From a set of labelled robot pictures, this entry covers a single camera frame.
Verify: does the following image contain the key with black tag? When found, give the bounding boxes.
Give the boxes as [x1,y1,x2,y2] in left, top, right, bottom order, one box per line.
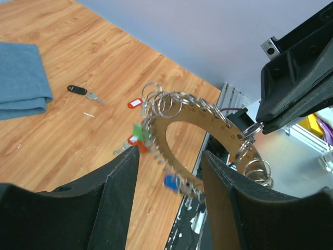
[67,85,105,105]

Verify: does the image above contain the blue key tag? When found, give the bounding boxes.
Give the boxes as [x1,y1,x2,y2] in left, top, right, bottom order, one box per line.
[164,173,181,193]

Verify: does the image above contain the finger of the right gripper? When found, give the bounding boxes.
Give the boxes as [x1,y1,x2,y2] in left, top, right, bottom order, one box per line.
[256,39,332,122]
[261,104,332,134]

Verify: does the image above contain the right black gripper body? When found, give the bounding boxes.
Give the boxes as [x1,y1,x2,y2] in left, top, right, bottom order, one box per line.
[261,3,332,60]

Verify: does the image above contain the folded blue cloth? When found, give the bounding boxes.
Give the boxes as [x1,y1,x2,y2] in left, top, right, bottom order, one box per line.
[1,42,53,120]

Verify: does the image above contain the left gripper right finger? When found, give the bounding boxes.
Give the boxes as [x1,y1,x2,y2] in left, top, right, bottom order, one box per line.
[201,151,332,249]

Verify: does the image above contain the metal disc with keyrings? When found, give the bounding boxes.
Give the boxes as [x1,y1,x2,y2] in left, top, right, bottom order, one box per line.
[140,82,274,203]

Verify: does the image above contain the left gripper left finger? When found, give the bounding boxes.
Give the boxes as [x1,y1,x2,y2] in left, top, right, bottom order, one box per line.
[1,146,139,249]

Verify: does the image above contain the green key tag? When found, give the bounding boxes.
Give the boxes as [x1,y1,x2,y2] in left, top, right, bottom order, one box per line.
[133,123,150,142]

